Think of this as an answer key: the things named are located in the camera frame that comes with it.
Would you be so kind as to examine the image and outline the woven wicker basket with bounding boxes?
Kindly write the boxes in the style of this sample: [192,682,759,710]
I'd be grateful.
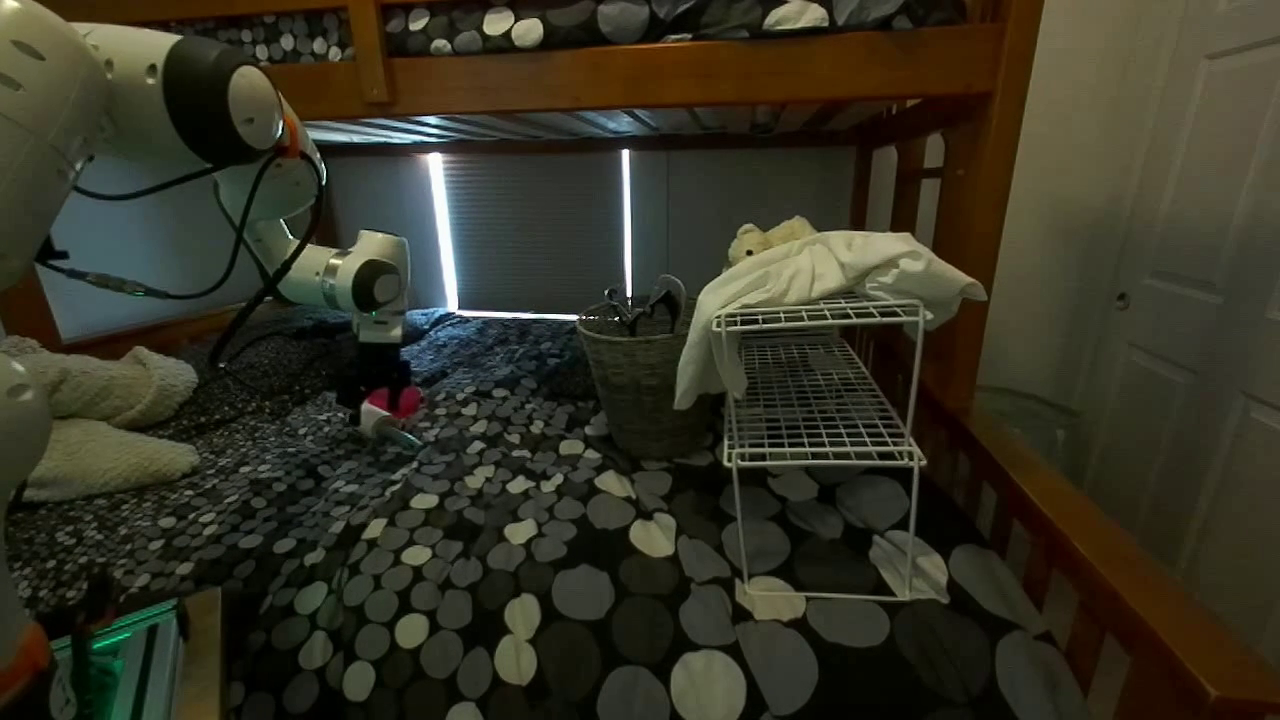
[572,311,720,464]

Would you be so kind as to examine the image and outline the pale yellow plush toy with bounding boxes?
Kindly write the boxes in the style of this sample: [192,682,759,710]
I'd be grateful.
[724,212,820,269]

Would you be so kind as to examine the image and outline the black pebble print bedspread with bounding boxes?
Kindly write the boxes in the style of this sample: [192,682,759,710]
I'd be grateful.
[4,302,1091,720]

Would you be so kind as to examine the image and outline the pebble print mattress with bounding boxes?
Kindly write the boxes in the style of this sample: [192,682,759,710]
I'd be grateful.
[170,0,975,80]

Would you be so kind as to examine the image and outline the white panel door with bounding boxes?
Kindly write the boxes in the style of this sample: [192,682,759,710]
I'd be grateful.
[1062,0,1280,671]

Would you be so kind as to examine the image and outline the white cloth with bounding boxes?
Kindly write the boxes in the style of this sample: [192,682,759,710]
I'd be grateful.
[666,229,991,415]

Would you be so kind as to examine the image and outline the white wire shelf rack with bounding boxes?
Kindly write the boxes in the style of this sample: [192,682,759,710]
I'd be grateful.
[709,296,955,607]

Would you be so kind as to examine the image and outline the grey window blind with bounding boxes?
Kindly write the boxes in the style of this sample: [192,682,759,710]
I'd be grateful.
[628,138,858,316]
[444,142,628,321]
[324,146,444,311]

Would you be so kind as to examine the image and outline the green lit box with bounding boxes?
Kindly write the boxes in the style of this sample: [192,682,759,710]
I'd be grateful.
[44,594,188,720]

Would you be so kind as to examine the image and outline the dark items in basket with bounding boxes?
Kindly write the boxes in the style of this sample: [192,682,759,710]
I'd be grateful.
[582,272,695,338]

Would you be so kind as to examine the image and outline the brown wooden bunk bed frame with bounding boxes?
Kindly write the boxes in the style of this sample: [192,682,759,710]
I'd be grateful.
[0,0,1280,720]

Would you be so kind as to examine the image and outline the translucent round bin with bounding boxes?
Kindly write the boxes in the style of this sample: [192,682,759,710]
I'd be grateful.
[966,378,1091,488]

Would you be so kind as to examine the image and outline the thin black cable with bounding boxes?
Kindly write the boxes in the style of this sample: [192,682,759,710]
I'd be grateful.
[36,138,331,371]

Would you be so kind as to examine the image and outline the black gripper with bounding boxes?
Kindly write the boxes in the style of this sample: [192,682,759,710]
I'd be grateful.
[334,306,412,403]

